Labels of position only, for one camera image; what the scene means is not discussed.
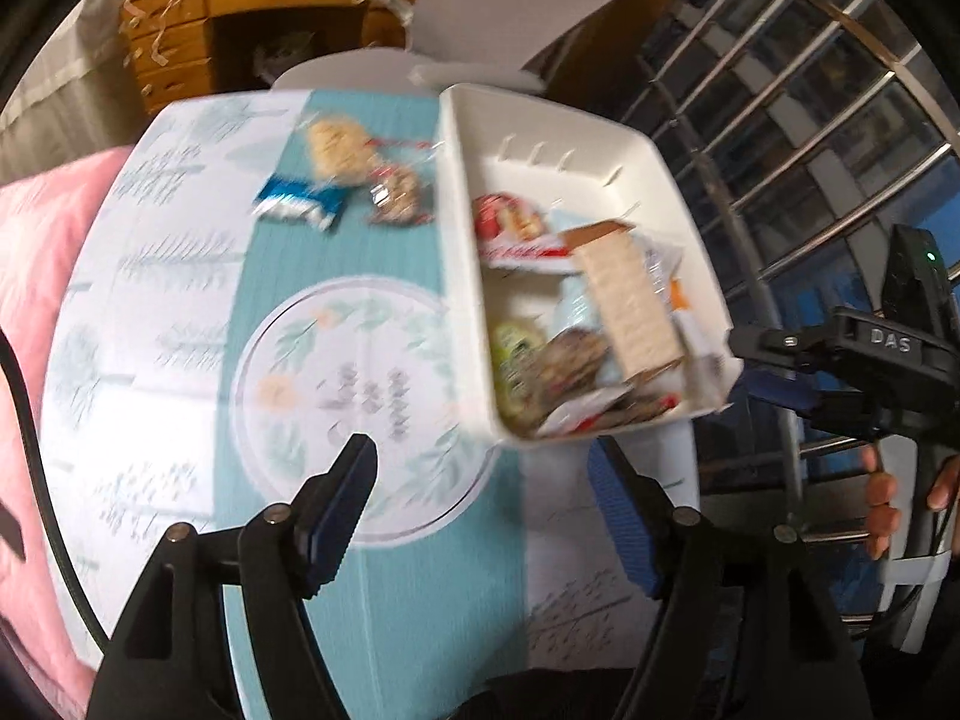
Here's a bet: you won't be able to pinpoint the clear nut cluster packet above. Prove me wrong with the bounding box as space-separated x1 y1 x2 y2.
367 161 436 226

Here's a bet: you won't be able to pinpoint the white plastic bin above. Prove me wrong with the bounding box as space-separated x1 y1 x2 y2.
437 82 743 445

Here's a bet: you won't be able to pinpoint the large clear bread bag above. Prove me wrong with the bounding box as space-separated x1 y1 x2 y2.
540 210 683 383

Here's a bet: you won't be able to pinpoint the pink blanket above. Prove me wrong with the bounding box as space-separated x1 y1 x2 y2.
0 146 136 698

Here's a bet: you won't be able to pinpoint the small red edged packet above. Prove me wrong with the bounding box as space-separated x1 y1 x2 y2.
536 382 680 436

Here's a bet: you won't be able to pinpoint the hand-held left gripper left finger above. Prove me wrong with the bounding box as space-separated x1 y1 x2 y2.
86 431 380 720

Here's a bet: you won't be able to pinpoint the red white snack packet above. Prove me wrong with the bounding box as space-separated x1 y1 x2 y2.
472 193 578 267

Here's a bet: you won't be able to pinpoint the clear cracker packet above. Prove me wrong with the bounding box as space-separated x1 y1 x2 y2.
574 221 687 380

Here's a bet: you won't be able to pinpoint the wooden desk with drawers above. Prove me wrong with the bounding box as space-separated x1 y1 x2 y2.
120 0 443 117

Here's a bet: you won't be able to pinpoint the small green packet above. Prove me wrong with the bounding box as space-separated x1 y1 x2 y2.
491 319 548 410

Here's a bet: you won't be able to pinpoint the person's right hand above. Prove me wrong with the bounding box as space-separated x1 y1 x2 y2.
861 444 960 563

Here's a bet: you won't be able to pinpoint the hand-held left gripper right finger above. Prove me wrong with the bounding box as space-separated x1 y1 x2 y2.
587 435 875 720

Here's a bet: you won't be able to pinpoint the metal window grille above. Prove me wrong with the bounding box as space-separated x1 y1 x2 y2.
622 0 960 616

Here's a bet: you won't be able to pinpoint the white cables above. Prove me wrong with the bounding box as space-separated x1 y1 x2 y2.
124 0 188 68

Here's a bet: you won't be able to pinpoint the black cable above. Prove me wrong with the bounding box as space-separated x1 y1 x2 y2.
0 330 113 653

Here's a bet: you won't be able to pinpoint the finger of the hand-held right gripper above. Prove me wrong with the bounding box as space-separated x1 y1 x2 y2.
731 322 854 377
741 379 884 437

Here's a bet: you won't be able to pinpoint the dark brown biscuit packet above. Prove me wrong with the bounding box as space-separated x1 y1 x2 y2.
517 330 612 421

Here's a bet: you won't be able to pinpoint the clear bread roll packet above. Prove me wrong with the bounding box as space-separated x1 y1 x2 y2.
304 116 436 188

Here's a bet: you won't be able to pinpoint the crumpled grey plastic bag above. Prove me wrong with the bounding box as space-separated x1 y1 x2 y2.
251 30 320 83

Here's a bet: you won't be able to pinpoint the orange white snack packet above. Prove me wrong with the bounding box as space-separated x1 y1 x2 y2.
667 277 721 361

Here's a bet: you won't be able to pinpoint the blue white snack packet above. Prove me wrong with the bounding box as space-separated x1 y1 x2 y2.
253 172 353 232

